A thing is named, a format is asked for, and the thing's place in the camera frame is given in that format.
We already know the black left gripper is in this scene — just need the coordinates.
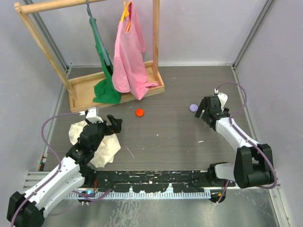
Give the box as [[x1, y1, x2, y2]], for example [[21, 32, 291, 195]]
[[85, 114, 121, 152]]

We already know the orange earbud charging case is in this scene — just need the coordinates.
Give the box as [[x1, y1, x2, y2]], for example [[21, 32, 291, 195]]
[[135, 109, 144, 117]]

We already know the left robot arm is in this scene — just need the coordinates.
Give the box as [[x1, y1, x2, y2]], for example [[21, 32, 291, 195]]
[[7, 111, 123, 227]]

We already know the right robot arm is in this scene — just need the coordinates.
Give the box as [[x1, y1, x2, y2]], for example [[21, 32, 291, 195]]
[[195, 93, 277, 188]]

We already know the cream crumpled cloth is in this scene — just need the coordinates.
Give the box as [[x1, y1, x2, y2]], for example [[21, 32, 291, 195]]
[[68, 120, 122, 168]]

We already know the green shirt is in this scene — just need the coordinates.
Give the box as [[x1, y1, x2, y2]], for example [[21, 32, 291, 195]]
[[89, 17, 123, 105]]

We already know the wooden clothes rack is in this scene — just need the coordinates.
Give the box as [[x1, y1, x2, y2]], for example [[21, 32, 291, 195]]
[[14, 0, 165, 113]]

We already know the pink shirt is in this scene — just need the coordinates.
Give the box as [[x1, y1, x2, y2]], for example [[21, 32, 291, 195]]
[[112, 1, 159, 100]]

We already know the yellow clothes hanger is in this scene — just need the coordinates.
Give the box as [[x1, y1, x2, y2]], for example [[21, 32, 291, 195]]
[[120, 0, 132, 33]]

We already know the grey clothes hanger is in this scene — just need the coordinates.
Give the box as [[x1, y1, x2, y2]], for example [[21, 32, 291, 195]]
[[86, 0, 111, 66]]

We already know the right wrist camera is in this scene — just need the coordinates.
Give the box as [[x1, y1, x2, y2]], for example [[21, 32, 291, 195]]
[[214, 88, 228, 111]]

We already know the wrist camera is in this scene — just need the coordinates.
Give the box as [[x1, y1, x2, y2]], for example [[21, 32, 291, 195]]
[[214, 88, 228, 111], [85, 107, 102, 123]]

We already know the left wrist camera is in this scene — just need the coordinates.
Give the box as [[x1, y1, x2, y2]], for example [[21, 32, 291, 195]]
[[85, 107, 102, 123]]

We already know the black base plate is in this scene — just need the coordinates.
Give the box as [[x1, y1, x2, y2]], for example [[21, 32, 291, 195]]
[[90, 170, 225, 193]]

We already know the slotted cable duct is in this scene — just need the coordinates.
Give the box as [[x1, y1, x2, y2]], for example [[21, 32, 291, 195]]
[[58, 190, 211, 201]]

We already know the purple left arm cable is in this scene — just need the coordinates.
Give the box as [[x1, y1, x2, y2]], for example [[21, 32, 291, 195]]
[[10, 111, 87, 227]]

